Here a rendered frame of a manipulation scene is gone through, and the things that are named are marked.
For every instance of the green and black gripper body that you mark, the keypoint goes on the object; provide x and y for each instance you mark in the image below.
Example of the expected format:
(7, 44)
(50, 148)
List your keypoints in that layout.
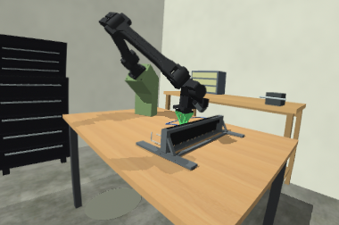
(181, 109)

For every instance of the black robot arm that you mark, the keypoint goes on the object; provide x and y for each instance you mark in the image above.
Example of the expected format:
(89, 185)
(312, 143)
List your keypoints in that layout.
(118, 26)

